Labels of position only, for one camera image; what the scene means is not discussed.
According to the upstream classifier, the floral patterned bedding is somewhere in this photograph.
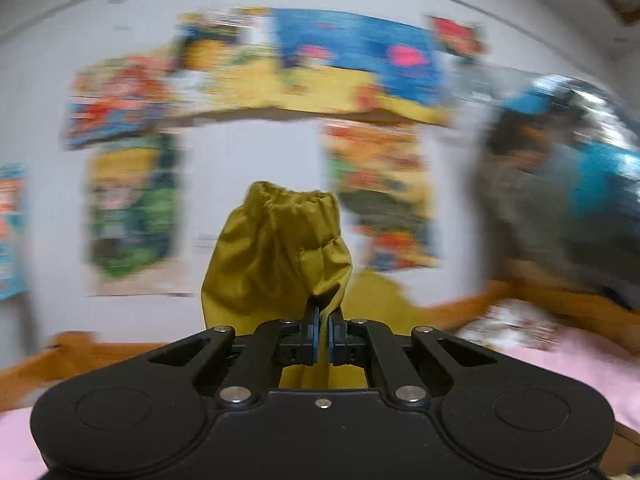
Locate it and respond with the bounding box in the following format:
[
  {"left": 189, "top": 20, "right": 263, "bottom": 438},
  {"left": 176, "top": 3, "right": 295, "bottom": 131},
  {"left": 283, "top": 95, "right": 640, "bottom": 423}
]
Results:
[{"left": 457, "top": 297, "right": 563, "bottom": 353}]

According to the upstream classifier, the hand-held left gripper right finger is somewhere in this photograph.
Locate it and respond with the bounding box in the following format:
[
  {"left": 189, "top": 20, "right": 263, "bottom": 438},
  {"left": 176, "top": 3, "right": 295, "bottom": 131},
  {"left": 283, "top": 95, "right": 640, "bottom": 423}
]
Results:
[{"left": 327, "top": 310, "right": 498, "bottom": 408}]

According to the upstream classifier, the olive and cream jacket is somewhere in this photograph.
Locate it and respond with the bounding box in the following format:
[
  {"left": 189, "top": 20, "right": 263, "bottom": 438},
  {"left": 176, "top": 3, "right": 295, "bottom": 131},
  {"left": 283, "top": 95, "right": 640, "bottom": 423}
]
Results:
[{"left": 200, "top": 181, "right": 437, "bottom": 391}]

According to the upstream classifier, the wooden bed frame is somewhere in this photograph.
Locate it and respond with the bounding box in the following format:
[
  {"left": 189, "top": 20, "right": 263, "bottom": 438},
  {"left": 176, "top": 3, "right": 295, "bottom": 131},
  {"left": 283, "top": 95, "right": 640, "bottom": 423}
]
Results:
[{"left": 0, "top": 280, "right": 640, "bottom": 392}]

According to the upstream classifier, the blue and yellow wall poster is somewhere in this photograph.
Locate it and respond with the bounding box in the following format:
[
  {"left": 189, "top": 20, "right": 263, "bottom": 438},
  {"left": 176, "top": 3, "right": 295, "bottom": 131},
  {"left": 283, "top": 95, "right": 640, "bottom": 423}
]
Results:
[{"left": 174, "top": 6, "right": 453, "bottom": 128}]

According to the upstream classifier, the colourful cartoon wall poster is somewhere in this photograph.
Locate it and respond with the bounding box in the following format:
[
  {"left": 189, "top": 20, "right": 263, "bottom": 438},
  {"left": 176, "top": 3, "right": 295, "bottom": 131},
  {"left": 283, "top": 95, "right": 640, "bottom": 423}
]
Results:
[{"left": 319, "top": 119, "right": 446, "bottom": 273}]

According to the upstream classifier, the orange and red wall poster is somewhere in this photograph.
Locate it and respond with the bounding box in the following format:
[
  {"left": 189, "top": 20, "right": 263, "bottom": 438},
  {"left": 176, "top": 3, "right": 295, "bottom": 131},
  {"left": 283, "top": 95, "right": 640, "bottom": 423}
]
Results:
[{"left": 61, "top": 50, "right": 181, "bottom": 152}]

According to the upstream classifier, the light blue wall poster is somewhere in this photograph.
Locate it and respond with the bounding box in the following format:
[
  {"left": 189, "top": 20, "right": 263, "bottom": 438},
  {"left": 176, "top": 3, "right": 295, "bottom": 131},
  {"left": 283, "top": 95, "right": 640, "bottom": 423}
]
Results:
[{"left": 0, "top": 162, "right": 30, "bottom": 302}]

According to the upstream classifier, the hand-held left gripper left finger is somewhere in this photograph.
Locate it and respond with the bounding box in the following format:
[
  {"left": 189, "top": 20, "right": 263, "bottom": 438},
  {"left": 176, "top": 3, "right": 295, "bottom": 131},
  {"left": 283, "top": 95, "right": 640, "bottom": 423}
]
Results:
[{"left": 147, "top": 300, "right": 322, "bottom": 406}]

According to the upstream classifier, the green wall poster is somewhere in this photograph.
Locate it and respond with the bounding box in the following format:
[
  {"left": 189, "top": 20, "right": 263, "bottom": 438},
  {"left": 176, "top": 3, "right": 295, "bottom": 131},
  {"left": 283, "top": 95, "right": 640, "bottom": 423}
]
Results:
[{"left": 82, "top": 132, "right": 193, "bottom": 297}]

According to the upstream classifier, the pink bed sheet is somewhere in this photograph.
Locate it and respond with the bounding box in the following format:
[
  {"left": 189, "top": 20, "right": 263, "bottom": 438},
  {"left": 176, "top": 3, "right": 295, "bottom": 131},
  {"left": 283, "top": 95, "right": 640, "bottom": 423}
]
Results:
[{"left": 0, "top": 327, "right": 640, "bottom": 480}]

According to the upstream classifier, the small red wall poster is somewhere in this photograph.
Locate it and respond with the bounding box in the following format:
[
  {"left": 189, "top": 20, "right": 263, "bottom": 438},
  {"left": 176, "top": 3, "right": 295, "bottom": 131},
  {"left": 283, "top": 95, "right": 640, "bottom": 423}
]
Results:
[{"left": 429, "top": 15, "right": 488, "bottom": 63}]

